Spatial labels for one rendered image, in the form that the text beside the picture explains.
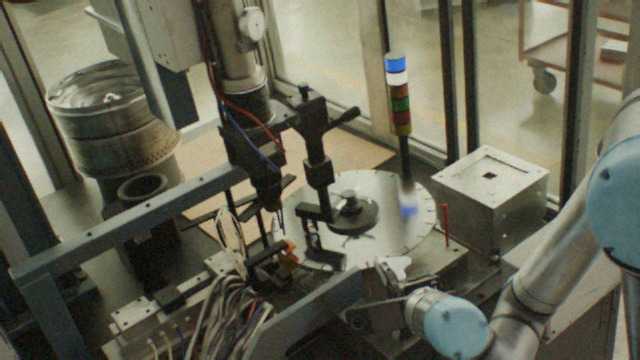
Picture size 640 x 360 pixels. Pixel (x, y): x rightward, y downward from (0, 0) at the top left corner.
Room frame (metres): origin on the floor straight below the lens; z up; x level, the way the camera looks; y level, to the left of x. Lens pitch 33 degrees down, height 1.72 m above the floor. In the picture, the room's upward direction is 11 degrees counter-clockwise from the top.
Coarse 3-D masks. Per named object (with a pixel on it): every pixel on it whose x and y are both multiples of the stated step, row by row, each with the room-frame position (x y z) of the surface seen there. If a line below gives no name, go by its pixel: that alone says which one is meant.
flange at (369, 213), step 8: (336, 200) 1.11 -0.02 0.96; (344, 208) 1.05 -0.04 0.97; (360, 208) 1.05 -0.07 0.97; (368, 208) 1.06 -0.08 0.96; (376, 208) 1.05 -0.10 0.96; (344, 216) 1.04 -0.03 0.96; (352, 216) 1.04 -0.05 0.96; (360, 216) 1.03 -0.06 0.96; (368, 216) 1.03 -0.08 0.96; (376, 216) 1.03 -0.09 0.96; (328, 224) 1.03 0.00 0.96; (336, 224) 1.02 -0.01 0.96; (344, 224) 1.02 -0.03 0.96; (352, 224) 1.02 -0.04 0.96; (360, 224) 1.01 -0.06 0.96; (368, 224) 1.01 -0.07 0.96
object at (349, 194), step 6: (360, 186) 1.09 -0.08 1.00; (330, 192) 1.08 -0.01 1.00; (336, 192) 1.08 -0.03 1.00; (342, 192) 1.06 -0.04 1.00; (348, 192) 1.06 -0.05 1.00; (354, 192) 1.06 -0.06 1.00; (342, 198) 1.05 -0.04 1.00; (348, 198) 1.04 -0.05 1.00; (354, 198) 1.05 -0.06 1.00; (360, 198) 1.04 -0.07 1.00; (366, 198) 1.04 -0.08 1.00; (342, 204) 1.03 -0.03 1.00; (348, 204) 1.05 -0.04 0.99; (354, 204) 1.05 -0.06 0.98
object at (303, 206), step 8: (320, 192) 0.99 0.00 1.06; (328, 192) 0.99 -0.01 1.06; (320, 200) 0.99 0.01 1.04; (328, 200) 0.99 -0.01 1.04; (296, 208) 1.02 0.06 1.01; (304, 208) 1.02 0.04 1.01; (312, 208) 1.01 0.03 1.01; (320, 208) 1.00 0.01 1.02; (328, 208) 0.99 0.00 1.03; (336, 208) 1.00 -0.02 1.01; (296, 216) 1.02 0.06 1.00; (304, 216) 1.01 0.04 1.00; (312, 216) 1.00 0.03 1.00; (320, 216) 0.99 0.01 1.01; (328, 216) 0.98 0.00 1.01; (336, 216) 0.99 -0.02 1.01; (304, 224) 1.02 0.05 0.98
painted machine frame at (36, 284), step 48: (96, 0) 1.43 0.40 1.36; (144, 48) 1.06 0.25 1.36; (192, 96) 1.05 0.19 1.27; (0, 144) 1.23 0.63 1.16; (0, 192) 1.20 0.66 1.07; (192, 192) 1.11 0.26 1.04; (0, 240) 1.15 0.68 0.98; (48, 240) 1.23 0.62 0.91; (96, 240) 1.00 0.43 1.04; (0, 288) 1.16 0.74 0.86; (48, 288) 0.94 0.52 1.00; (96, 288) 1.21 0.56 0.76; (48, 336) 0.92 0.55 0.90
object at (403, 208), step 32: (384, 192) 1.12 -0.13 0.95; (416, 192) 1.10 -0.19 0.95; (288, 224) 1.07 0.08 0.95; (320, 224) 1.05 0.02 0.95; (384, 224) 1.01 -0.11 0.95; (416, 224) 0.99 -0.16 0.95; (288, 256) 0.97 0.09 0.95; (320, 256) 0.95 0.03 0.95; (352, 256) 0.93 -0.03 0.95; (384, 256) 0.92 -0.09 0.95
